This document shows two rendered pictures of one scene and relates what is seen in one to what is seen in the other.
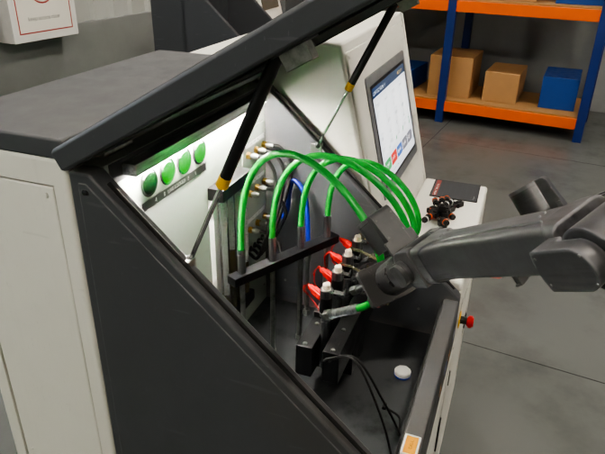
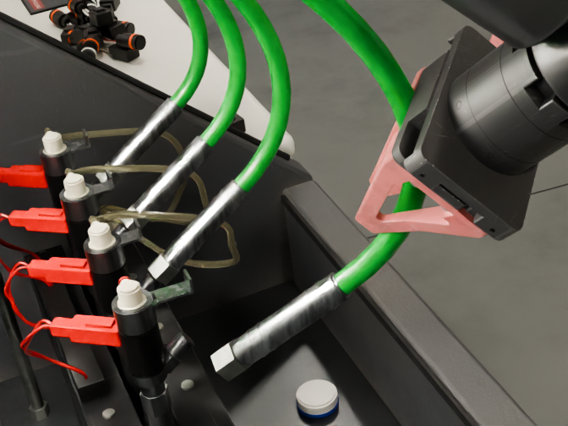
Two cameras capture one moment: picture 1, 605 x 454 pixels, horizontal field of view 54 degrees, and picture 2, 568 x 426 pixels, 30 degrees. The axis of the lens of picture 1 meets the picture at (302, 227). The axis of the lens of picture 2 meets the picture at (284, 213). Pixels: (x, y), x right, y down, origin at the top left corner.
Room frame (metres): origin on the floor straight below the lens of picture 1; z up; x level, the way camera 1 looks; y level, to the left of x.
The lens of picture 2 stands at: (0.56, 0.22, 1.54)
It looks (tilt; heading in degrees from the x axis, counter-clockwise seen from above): 34 degrees down; 321
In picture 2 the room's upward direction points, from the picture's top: 8 degrees counter-clockwise
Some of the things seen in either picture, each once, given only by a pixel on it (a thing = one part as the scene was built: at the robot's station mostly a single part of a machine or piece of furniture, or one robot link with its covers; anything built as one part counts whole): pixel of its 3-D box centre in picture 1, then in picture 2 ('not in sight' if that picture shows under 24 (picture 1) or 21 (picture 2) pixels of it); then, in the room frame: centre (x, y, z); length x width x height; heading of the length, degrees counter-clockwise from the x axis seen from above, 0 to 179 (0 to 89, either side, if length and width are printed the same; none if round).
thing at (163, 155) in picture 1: (208, 126); not in sight; (1.17, 0.19, 1.43); 0.54 x 0.03 x 0.02; 160
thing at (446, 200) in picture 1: (443, 208); (98, 19); (1.72, -0.45, 1.01); 0.23 x 0.11 x 0.06; 160
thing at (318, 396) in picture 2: (402, 372); (317, 397); (1.13, -0.25, 0.84); 0.04 x 0.04 x 0.01
